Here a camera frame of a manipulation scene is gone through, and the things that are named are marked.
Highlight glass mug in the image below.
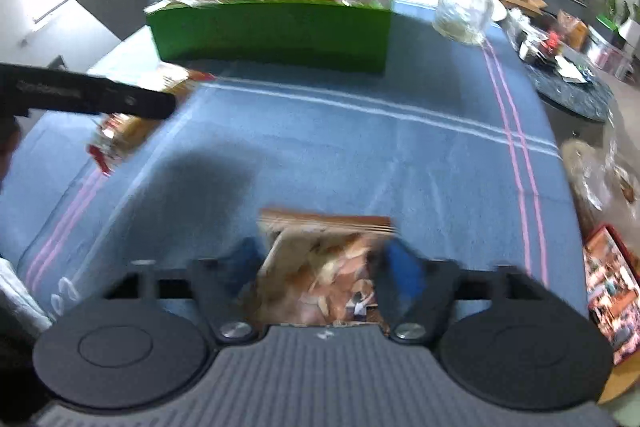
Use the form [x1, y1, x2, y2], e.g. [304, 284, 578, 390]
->
[433, 0, 497, 46]

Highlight brown snack packet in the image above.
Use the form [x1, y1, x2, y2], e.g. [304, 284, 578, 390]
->
[241, 208, 395, 332]

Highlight orange bread packet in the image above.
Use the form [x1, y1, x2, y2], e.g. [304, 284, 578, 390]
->
[87, 65, 216, 176]

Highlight green cardboard box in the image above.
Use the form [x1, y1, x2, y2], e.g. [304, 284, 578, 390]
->
[145, 0, 393, 74]

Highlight blue striped tablecloth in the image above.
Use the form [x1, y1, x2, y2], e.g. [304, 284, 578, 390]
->
[1, 3, 587, 315]

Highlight dark round side table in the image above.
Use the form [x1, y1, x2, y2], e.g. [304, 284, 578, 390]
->
[508, 24, 616, 124]

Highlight person left hand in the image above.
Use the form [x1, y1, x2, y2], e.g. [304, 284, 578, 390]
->
[0, 116, 22, 186]

